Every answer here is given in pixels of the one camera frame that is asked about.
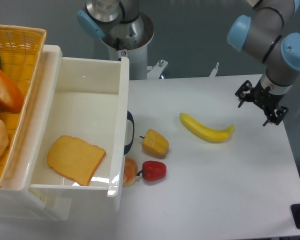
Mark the yellow banana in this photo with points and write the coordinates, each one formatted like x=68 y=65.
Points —
x=204 y=132

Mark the red bell pepper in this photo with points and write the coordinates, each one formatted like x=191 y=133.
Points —
x=153 y=170

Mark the orange baguette bread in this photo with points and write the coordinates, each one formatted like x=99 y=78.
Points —
x=11 y=97

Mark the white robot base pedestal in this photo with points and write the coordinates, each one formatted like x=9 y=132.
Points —
x=125 y=31

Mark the white drawer cabinet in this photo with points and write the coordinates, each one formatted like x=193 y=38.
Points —
x=18 y=199

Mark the yellow bell pepper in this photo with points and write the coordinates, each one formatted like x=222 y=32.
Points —
x=154 y=143

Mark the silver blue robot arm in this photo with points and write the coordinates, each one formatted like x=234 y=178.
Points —
x=260 y=37

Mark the yellow wicker basket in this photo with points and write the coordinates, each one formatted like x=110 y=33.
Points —
x=20 y=52

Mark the round bread bun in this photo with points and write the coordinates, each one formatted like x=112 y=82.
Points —
x=130 y=172

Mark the orange toast slice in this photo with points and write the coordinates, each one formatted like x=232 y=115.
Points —
x=75 y=159

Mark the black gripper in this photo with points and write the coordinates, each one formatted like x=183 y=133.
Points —
x=265 y=100

